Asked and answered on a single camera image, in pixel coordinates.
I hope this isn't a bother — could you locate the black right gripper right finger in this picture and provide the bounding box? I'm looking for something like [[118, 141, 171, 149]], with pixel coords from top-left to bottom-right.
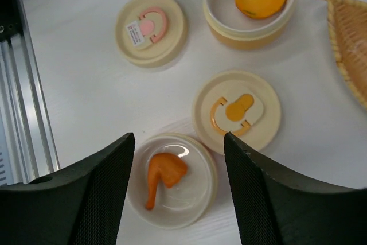
[[224, 133, 366, 244]]

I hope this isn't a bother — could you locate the pink lunch bowl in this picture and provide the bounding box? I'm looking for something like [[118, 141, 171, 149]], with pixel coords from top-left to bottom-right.
[[127, 133, 218, 230]]

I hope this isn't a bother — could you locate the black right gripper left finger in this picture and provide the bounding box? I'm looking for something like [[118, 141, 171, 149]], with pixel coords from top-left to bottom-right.
[[1, 133, 135, 244]]

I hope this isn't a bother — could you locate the orange lunch bowl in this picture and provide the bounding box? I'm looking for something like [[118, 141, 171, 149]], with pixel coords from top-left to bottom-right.
[[203, 0, 296, 50]]

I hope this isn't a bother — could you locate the woven fish-shaped basket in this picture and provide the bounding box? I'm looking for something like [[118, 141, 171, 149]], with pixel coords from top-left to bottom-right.
[[325, 0, 366, 107]]

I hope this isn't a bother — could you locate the cream lid pink handle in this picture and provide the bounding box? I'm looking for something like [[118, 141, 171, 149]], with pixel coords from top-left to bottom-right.
[[115, 0, 188, 68]]

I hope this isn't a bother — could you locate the cream lid orange handle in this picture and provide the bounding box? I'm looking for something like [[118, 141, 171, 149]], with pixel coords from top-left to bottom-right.
[[192, 70, 282, 154]]

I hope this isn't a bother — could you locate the aluminium front rail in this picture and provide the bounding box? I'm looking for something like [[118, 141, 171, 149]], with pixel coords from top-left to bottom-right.
[[1, 0, 60, 186]]

